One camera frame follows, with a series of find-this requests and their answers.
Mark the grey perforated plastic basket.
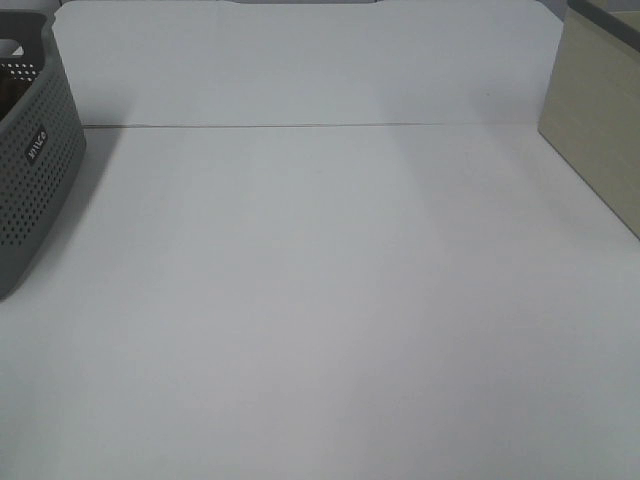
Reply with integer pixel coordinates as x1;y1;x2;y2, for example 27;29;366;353
1;10;86;297

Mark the white backboard panel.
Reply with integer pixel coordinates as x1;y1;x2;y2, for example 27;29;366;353
54;1;562;127

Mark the beige storage box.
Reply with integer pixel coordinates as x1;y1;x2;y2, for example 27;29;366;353
538;1;639;234

